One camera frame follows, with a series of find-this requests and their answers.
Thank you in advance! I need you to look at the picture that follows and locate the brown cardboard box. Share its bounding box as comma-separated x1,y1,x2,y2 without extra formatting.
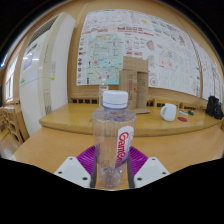
118,55,152,115

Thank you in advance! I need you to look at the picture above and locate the clear bottle with red label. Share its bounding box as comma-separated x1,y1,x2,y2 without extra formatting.
98,78,110,108

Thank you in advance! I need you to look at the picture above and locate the clear plastic water bottle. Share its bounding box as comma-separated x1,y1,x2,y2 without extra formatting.
91,89,138,190

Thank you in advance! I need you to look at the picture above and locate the group of wooden chairs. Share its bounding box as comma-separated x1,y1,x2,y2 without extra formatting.
0,98,24,148

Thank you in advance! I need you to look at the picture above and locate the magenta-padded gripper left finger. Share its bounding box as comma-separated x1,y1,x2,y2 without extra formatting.
54,145,98,189

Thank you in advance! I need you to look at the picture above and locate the black bag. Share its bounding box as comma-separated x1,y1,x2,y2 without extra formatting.
204,95,224,120

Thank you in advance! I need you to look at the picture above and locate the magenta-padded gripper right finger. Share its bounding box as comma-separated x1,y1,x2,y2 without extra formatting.
126,145,171,189

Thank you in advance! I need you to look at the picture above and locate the white ceramic mug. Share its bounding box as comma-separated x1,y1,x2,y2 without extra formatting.
159,103,178,123

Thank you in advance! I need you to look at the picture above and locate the large wall poster with map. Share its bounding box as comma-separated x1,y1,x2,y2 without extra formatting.
76,9,202,98

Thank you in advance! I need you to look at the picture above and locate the wall poster with drawings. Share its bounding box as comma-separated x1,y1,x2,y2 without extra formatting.
190,37,224,103

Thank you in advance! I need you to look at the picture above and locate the white standing air conditioner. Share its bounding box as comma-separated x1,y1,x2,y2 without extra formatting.
18,12,77,138

